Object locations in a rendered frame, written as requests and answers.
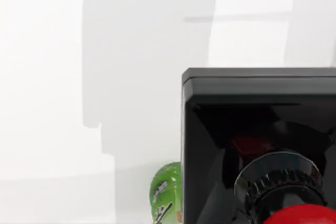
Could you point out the dark bottle with red cap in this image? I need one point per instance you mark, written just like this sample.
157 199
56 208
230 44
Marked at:
283 182

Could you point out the black open box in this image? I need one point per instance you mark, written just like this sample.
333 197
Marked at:
204 129

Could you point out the green bottle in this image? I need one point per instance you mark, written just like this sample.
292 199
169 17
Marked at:
166 190

